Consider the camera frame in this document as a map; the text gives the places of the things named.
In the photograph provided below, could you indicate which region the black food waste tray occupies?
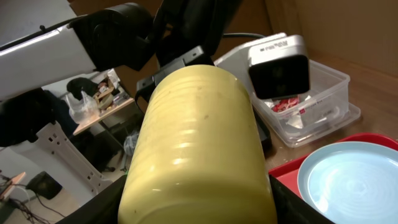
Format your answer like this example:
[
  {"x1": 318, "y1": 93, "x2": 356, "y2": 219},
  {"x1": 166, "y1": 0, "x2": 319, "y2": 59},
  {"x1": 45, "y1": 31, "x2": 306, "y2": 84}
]
[{"x1": 253, "y1": 109, "x2": 272, "y2": 153}]

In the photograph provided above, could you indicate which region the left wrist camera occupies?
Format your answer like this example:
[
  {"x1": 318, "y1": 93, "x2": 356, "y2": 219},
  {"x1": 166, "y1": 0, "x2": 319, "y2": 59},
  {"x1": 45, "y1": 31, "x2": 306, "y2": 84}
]
[{"x1": 248, "y1": 35, "x2": 310, "y2": 100}]

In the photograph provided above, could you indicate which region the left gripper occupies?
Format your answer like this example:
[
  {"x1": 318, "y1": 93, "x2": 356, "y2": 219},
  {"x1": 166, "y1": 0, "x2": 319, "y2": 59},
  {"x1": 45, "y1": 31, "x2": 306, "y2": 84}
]
[{"x1": 135, "y1": 45, "x2": 214, "y2": 103}]

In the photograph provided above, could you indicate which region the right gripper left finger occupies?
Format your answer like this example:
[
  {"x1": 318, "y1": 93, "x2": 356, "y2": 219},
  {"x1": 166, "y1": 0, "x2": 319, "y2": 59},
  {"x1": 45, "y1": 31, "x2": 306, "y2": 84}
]
[{"x1": 57, "y1": 174, "x2": 127, "y2": 224}]

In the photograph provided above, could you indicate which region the red serving tray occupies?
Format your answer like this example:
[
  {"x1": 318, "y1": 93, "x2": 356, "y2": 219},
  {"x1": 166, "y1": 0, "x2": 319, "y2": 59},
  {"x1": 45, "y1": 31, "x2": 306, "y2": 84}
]
[{"x1": 269, "y1": 133, "x2": 397, "y2": 197}]

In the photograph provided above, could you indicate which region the light blue plate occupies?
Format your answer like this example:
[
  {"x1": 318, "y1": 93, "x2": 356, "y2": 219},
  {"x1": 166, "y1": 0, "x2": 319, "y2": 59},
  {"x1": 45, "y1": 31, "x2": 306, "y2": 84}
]
[{"x1": 297, "y1": 141, "x2": 397, "y2": 223}]

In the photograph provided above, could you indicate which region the red strawberry snack wrapper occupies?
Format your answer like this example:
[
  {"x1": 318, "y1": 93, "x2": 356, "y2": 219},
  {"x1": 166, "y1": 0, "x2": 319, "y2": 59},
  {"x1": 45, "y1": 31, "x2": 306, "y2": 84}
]
[{"x1": 271, "y1": 96, "x2": 300, "y2": 113}]

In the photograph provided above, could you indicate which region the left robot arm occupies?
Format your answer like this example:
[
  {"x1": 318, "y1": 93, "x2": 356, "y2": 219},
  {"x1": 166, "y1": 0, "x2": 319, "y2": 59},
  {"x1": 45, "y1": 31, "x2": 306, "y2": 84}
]
[{"x1": 1, "y1": 1, "x2": 240, "y2": 204}]

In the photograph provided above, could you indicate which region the clear plastic waste bin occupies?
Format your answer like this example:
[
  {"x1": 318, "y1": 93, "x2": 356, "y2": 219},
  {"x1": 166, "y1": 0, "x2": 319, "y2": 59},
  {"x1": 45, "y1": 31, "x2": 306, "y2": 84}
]
[{"x1": 214, "y1": 32, "x2": 362, "y2": 148}]

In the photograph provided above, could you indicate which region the yellow plastic cup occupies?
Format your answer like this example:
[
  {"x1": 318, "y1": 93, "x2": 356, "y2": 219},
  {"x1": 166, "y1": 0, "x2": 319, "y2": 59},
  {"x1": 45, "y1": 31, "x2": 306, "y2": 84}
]
[{"x1": 118, "y1": 65, "x2": 277, "y2": 223}]

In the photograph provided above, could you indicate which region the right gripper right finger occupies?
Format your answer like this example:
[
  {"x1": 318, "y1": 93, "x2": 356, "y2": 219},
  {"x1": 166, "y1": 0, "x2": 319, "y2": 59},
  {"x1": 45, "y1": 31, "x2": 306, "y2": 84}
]
[{"x1": 269, "y1": 175, "x2": 333, "y2": 224}]

